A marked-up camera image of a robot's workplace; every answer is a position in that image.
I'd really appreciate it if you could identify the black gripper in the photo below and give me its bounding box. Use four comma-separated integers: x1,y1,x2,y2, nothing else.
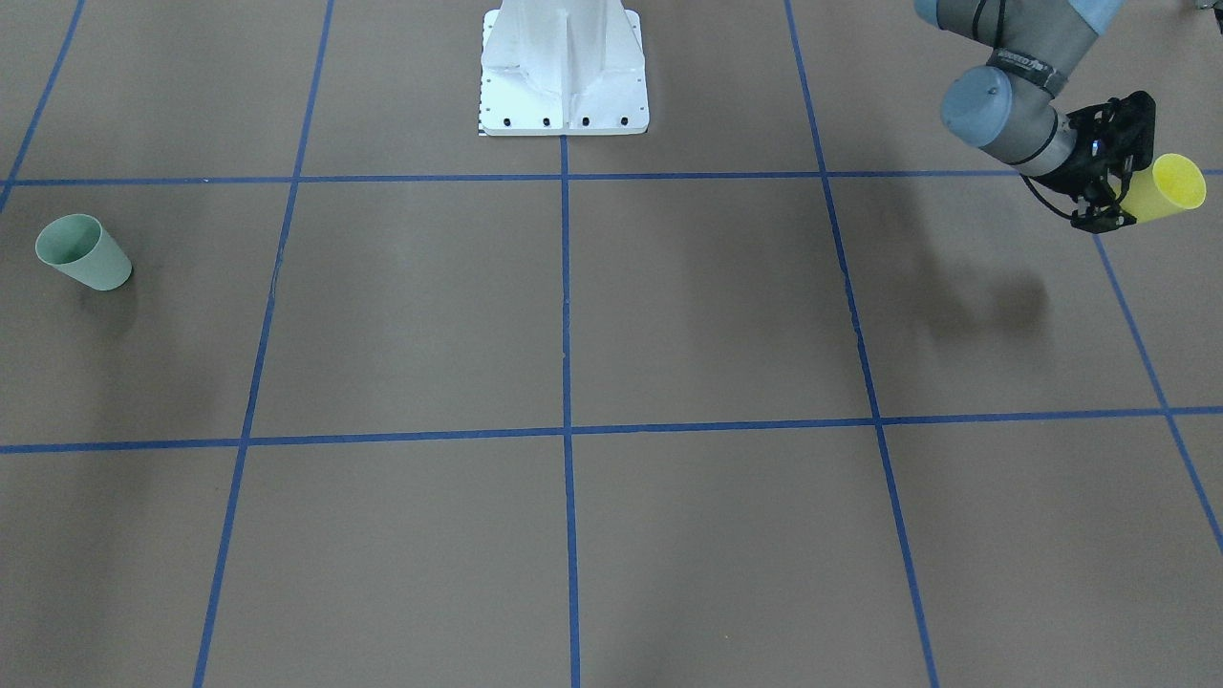
1033,90,1157,233

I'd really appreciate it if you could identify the yellow plastic cup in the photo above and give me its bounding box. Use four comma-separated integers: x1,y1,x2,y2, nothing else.
1120,153,1210,224

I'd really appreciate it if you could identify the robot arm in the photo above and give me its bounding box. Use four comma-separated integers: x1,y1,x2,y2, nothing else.
914,1,1157,233

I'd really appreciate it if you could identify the green plastic cup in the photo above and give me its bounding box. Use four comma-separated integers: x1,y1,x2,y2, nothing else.
35,214,135,291

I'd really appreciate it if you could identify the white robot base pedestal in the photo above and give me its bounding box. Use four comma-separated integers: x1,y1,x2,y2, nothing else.
478,1,651,137

